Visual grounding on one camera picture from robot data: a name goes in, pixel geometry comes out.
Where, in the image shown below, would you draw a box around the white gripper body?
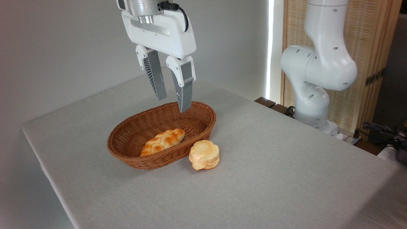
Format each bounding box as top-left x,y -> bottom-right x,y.
121,11 -> 197,60

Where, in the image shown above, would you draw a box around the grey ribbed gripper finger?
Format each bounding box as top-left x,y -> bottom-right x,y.
166,56 -> 196,113
136,45 -> 167,101

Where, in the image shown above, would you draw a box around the flower-shaped round bread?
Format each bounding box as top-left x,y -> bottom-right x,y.
189,140 -> 220,171

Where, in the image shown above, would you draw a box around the long glazed bread loaf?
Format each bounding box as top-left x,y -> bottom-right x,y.
140,128 -> 185,157

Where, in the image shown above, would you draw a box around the brown wicker oval basket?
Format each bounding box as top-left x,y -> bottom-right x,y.
107,101 -> 217,170

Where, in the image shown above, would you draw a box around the dark wooden side table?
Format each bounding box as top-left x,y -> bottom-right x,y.
254,97 -> 295,118

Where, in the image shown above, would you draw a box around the grey tablecloth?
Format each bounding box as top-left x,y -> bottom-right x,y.
22,68 -> 407,229

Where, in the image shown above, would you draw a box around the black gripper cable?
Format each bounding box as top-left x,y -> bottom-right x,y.
160,1 -> 189,32

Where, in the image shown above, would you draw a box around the black cable bundle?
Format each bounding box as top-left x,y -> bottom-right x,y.
354,122 -> 407,147

